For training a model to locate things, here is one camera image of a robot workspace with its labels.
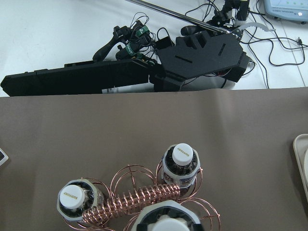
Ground tea bottle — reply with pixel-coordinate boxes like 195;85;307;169
161;143;200;189
56;179;106;222
131;200;204;231

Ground cream serving tray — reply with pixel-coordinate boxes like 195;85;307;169
293;134;308;201

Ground black teleoperation device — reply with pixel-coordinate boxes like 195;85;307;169
1;0;268;96

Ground white round plate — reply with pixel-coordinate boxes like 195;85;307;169
303;149;308;184

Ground blue teach pendant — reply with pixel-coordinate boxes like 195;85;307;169
263;0;308;24

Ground copper wire bottle rack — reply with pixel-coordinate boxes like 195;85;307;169
62;163;221;231

